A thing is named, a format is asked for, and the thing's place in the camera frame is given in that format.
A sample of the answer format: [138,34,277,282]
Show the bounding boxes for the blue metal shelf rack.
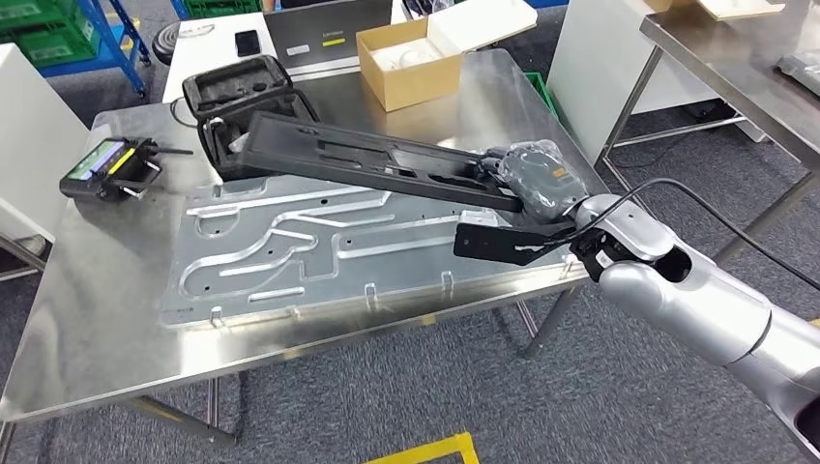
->
[38,0,153,99]

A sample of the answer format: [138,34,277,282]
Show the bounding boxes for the stainless steel workbench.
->
[0,47,610,443]

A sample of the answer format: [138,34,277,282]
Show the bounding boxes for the beige flat box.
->
[643,0,786,21]

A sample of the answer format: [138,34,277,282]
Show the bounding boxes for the white cabinet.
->
[547,0,768,164]
[0,43,91,244]

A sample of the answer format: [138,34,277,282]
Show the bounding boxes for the white table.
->
[161,0,411,105]

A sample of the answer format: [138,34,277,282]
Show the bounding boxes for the black perforated panel part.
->
[245,109,523,214]

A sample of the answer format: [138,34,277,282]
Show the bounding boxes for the grey grooved metal plate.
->
[160,172,587,331]

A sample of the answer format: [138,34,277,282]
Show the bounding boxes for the green plastic crate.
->
[0,0,103,69]
[525,72,560,122]
[182,0,264,19]

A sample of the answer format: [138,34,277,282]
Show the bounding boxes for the stainless steel table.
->
[640,0,820,265]

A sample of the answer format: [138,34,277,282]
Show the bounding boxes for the black camera bracket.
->
[453,220,578,267]

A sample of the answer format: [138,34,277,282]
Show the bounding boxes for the black open foam case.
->
[182,54,322,183]

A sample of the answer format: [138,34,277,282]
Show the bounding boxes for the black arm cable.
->
[550,178,820,293]

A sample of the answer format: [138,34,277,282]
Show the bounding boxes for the grey plastic wrapped item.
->
[776,49,820,98]

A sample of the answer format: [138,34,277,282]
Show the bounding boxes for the yellow floor tape square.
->
[364,432,481,464]

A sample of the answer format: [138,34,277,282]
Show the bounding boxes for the dark grey flat case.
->
[263,0,394,71]

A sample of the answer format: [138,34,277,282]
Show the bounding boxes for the black round base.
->
[151,20,184,67]

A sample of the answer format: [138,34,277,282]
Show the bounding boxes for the cardboard box with white lid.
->
[356,0,540,114]

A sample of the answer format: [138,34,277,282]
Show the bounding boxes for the black handheld controller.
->
[58,136,194,204]

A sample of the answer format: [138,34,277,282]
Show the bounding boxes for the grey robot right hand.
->
[479,139,589,225]

